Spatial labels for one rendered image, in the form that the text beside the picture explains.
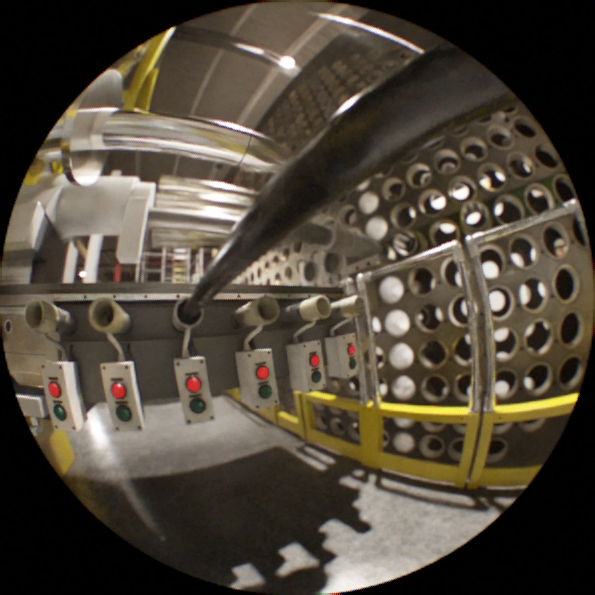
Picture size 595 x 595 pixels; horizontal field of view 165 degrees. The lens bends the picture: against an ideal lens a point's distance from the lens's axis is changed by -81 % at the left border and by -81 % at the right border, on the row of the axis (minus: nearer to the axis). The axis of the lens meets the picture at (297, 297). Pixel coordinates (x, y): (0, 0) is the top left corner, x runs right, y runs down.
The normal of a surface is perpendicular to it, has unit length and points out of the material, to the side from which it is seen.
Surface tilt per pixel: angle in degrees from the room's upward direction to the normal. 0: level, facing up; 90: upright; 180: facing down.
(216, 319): 90
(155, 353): 90
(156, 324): 90
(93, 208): 127
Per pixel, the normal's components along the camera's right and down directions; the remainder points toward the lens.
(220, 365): 0.59, -0.21
